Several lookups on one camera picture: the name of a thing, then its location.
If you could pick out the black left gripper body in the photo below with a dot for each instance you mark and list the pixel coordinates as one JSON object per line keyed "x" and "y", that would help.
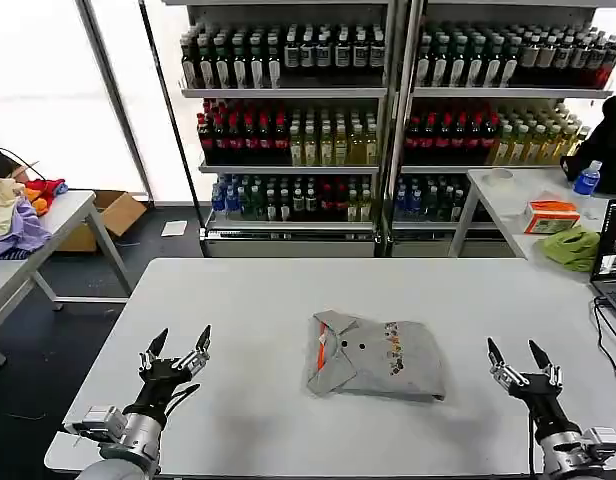
{"x": 160, "y": 382}

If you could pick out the black slanted pole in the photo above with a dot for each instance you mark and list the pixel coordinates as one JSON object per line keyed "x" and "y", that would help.
{"x": 170, "y": 120}

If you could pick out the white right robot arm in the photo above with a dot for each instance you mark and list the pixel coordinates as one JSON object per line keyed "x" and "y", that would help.
{"x": 573, "y": 450}

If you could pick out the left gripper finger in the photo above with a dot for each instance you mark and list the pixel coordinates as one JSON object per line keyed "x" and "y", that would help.
{"x": 195, "y": 355}
{"x": 150, "y": 355}

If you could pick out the clear tape roll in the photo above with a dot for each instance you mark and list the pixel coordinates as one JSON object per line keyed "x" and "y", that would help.
{"x": 500, "y": 177}

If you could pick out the cream cloth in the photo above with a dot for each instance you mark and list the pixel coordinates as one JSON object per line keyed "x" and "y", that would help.
{"x": 0, "y": 205}

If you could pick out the blue label water bottle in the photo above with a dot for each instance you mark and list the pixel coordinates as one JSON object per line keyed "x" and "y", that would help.
{"x": 587, "y": 181}

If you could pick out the open laptop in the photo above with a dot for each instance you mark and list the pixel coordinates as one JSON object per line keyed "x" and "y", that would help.
{"x": 615, "y": 250}

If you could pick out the white desk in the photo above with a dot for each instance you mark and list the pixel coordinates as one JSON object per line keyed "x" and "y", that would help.
{"x": 508, "y": 200}

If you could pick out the green cloth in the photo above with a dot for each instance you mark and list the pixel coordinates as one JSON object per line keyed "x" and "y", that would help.
{"x": 570, "y": 247}

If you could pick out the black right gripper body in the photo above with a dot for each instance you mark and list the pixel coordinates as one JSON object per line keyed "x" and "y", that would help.
{"x": 543, "y": 400}

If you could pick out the black bag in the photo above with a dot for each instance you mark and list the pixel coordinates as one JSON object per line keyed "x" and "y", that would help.
{"x": 605, "y": 145}

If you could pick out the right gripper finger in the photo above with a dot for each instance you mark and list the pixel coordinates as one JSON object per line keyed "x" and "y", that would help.
{"x": 505, "y": 372}
{"x": 548, "y": 367}

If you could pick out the grey side table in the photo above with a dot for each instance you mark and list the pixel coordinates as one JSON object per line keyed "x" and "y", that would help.
{"x": 63, "y": 210}

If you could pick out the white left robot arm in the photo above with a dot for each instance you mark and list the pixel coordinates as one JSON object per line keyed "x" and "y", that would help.
{"x": 123, "y": 440}

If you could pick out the grey printed t-shirt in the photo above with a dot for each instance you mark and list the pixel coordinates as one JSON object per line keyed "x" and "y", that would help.
{"x": 378, "y": 360}

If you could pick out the red orange cloth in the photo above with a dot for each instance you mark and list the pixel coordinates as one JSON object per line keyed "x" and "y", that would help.
{"x": 45, "y": 192}

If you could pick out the orange tissue box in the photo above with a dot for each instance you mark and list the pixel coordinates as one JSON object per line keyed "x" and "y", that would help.
{"x": 550, "y": 217}

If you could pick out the purple cloth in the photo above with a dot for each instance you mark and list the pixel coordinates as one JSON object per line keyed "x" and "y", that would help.
{"x": 25, "y": 230}

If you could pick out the shelf rack with bottles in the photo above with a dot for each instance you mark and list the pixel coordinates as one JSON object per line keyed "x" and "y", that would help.
{"x": 288, "y": 125}
{"x": 488, "y": 125}

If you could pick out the open cardboard box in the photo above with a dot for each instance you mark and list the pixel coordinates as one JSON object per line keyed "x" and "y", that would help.
{"x": 115, "y": 210}

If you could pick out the white paper sheet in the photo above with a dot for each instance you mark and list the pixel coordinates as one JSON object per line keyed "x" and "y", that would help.
{"x": 174, "y": 228}

